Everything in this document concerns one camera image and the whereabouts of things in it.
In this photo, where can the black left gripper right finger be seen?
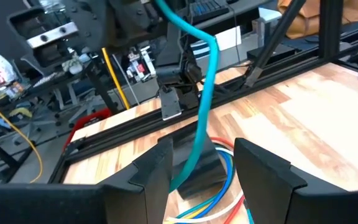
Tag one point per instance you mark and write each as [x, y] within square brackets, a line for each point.
[269, 186]

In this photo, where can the grey desk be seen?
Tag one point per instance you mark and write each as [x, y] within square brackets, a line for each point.
[247, 12]

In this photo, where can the white box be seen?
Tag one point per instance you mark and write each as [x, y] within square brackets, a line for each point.
[228, 37]

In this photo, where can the silver mounting plate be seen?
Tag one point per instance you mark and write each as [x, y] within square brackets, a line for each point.
[170, 105]

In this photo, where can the brown paper bag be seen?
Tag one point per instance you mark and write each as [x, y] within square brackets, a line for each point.
[303, 21]

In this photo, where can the black keyboard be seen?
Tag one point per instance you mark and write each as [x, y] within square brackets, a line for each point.
[207, 9]

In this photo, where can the white red plastic bag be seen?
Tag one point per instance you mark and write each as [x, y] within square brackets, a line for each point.
[2, 70]

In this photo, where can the black Netgear network switch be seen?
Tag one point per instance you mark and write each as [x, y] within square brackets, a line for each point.
[275, 53]

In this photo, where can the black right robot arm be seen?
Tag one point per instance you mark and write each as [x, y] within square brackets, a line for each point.
[179, 71]

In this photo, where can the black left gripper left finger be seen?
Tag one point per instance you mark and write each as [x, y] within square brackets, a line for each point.
[141, 193]

